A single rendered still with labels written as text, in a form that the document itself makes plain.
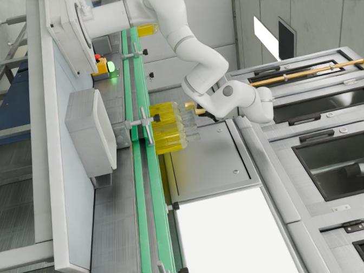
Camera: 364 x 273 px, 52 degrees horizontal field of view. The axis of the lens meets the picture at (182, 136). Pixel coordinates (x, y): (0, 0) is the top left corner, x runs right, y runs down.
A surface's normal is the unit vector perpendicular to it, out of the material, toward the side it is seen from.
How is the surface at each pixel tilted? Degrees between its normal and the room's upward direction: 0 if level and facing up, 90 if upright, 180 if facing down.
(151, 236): 90
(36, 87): 90
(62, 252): 90
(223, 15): 90
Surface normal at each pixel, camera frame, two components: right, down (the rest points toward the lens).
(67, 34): 0.21, 0.88
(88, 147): 0.15, 0.57
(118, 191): -0.17, -0.79
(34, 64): -0.07, -0.43
